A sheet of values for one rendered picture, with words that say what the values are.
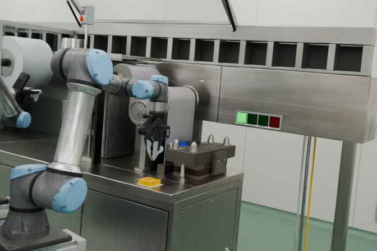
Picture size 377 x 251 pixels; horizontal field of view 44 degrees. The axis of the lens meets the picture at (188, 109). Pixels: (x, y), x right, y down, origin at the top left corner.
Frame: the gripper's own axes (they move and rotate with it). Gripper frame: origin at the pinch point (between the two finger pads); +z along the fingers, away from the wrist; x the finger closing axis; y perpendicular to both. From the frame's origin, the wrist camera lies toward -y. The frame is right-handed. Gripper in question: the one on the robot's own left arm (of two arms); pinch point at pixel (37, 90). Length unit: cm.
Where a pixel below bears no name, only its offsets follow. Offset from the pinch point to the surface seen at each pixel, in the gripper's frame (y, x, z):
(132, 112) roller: 0, 53, 7
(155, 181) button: 21, 85, -24
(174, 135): 5, 77, 9
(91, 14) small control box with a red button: -45, 13, 19
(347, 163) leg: 1, 159, 32
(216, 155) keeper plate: 10, 100, 9
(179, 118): -3, 77, 13
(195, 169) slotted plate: 17, 94, 0
